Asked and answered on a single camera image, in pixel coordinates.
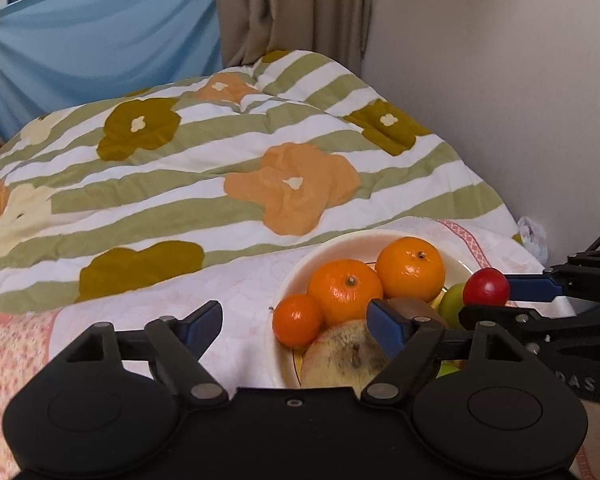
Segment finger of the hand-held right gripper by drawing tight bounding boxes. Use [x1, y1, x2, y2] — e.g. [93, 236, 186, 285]
[504, 248, 600, 307]
[458, 303, 588, 346]

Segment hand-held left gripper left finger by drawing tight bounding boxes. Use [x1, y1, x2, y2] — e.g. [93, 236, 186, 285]
[64, 300, 229, 407]

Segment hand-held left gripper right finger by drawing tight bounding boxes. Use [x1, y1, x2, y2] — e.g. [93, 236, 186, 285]
[362, 299, 527, 407]

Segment brown kiwi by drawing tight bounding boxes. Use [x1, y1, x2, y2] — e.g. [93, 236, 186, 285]
[387, 296, 450, 330]

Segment small red round fruit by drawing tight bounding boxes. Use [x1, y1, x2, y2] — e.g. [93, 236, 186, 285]
[463, 267, 511, 307]

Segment large green apple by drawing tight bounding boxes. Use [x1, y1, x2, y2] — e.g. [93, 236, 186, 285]
[438, 282, 470, 330]

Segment large russet yellow-red apple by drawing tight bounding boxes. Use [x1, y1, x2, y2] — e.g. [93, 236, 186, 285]
[300, 319, 391, 389]

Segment small orange mandarin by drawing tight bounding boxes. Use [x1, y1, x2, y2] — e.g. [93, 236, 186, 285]
[272, 293, 326, 349]

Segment cream oval bowl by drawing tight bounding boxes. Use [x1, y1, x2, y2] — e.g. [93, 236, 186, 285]
[265, 229, 478, 390]

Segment white plastic bag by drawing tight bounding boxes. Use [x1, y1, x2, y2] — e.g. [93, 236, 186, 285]
[511, 216, 548, 263]

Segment large orange mandarin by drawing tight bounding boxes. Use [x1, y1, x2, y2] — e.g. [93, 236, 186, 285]
[376, 236, 446, 304]
[307, 258, 384, 328]

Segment green striped floral blanket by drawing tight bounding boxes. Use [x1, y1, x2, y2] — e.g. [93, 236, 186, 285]
[0, 50, 508, 313]

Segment pink floral towel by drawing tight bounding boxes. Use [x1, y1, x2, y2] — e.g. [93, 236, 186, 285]
[0, 307, 65, 480]

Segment light blue hanging cloth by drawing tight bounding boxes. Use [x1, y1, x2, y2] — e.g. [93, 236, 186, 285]
[0, 0, 224, 153]

